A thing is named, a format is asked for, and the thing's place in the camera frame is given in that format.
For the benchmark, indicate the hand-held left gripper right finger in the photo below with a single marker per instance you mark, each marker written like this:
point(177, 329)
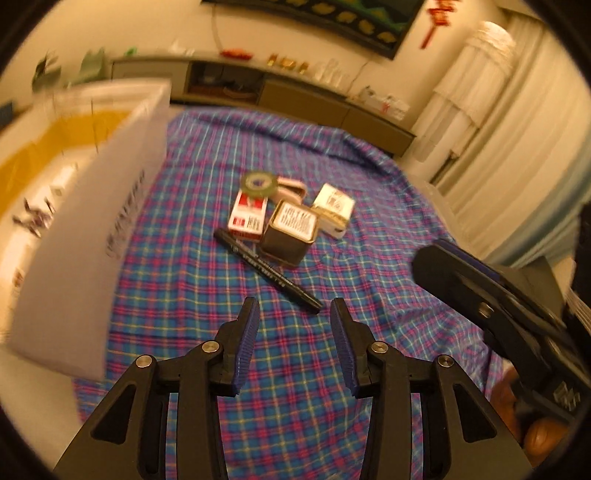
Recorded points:
point(344, 355)

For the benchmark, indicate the white organiser box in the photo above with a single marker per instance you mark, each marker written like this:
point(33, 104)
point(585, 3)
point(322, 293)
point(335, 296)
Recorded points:
point(369, 94)

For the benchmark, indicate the blue crate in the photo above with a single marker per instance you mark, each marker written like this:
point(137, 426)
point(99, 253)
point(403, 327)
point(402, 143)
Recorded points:
point(5, 114)

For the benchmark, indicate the blue plaid cloth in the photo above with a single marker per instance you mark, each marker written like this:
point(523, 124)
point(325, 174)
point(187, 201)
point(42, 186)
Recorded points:
point(194, 277)

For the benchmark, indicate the dark potted plant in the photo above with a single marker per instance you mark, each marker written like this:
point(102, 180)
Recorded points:
point(46, 64)

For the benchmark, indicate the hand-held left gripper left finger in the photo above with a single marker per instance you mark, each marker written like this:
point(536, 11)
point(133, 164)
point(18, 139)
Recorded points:
point(244, 350)

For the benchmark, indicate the long grey tv cabinet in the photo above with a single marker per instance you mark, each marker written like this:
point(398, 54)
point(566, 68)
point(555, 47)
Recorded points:
point(300, 92)

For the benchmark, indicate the white desk calendar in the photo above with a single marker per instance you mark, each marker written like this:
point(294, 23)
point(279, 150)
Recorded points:
point(395, 107)

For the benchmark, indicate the person's right hand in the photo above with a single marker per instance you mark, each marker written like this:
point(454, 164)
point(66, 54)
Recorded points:
point(545, 431)

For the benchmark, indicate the white cardboard box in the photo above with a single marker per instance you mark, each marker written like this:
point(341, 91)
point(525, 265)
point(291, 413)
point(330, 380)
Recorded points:
point(92, 230)

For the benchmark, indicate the white item on cabinet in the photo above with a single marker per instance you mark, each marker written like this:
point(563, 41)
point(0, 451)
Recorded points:
point(181, 47)

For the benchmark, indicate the dark framed wall painting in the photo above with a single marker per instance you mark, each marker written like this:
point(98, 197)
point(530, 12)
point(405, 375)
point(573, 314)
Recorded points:
point(369, 23)

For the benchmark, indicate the wide gold ornament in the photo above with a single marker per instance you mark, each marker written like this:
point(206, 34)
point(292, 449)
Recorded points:
point(288, 63)

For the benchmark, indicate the pink stapler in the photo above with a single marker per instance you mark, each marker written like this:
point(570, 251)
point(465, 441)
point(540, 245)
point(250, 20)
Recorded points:
point(292, 187)

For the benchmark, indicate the pale curtain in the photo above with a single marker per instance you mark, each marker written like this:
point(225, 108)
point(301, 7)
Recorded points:
point(545, 138)

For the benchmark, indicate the white lace covered appliance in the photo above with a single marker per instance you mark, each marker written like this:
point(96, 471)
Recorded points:
point(466, 92)

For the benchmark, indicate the black marker pen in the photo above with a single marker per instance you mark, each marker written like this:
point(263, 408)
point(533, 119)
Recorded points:
point(268, 272)

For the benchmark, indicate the small white carton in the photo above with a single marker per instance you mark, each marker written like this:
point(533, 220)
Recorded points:
point(332, 203)

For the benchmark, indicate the cluster of clear glasses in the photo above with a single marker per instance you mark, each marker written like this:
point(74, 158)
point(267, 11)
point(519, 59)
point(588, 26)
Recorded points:
point(332, 74)

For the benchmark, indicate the square metal tin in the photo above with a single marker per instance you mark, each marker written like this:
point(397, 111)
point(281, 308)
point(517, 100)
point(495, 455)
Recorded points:
point(281, 244)

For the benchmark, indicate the red and white carton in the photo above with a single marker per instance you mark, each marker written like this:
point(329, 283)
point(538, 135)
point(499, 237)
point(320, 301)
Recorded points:
point(247, 217)

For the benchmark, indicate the green tape roll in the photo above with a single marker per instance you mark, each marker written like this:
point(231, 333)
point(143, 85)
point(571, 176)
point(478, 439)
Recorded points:
point(249, 185)

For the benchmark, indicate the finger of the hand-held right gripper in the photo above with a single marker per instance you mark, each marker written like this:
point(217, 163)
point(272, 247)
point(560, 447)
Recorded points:
point(485, 268)
point(443, 272)

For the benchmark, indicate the red fruit plate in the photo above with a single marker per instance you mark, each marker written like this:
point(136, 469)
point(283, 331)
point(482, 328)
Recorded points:
point(236, 53)

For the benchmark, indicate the pale green chair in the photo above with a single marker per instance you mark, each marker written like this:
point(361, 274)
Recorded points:
point(92, 64)

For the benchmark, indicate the red hanging knot ornament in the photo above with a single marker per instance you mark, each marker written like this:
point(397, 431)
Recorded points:
point(438, 14)

